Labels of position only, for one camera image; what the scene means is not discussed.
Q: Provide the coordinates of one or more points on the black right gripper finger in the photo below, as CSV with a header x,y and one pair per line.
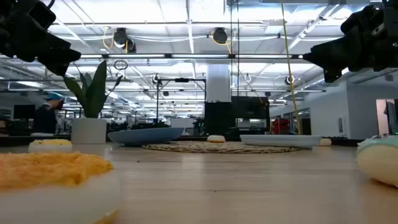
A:
x,y
334,72
332,54

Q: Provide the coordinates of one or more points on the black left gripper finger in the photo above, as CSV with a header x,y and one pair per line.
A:
x,y
63,53
60,66

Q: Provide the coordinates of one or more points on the small white pink-sprinkled donut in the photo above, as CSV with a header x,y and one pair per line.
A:
x,y
325,142

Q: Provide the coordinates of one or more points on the small yellow-sprinkled donut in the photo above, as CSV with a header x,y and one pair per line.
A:
x,y
49,145

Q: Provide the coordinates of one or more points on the large teal-iced donut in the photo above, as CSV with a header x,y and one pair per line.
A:
x,y
379,161

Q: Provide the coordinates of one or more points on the small orange-sprinkled donut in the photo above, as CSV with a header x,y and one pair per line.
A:
x,y
46,174

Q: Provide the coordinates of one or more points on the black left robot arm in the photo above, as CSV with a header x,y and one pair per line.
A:
x,y
9,9

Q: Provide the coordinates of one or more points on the green snake plant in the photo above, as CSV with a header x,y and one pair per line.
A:
x,y
98,90

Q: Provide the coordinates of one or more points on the person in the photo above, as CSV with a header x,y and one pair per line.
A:
x,y
45,119

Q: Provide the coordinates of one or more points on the black desk monitor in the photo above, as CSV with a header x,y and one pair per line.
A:
x,y
24,111

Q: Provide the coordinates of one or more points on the white plant pot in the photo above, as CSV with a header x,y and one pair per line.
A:
x,y
89,130

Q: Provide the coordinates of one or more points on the red tool cart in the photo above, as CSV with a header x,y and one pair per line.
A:
x,y
280,126

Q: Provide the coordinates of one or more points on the light blue plate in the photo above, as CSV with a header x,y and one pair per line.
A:
x,y
280,140

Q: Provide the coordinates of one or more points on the black monitor screen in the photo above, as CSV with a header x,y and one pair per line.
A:
x,y
252,107

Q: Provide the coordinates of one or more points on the dark blue plate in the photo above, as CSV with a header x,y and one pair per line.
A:
x,y
146,136

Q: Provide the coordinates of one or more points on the white square column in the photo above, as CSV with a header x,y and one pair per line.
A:
x,y
218,82

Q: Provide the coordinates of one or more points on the black cabinet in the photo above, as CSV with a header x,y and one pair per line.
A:
x,y
217,119

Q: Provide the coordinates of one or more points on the round woven placemat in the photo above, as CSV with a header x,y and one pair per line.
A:
x,y
217,147

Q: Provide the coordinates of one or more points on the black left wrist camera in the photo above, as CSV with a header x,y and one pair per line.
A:
x,y
42,14

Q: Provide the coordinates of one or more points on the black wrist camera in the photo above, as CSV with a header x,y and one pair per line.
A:
x,y
357,21
42,14

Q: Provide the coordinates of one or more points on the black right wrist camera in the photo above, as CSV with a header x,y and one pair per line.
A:
x,y
357,21

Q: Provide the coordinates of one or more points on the black frame stand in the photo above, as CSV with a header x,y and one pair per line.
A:
x,y
182,80

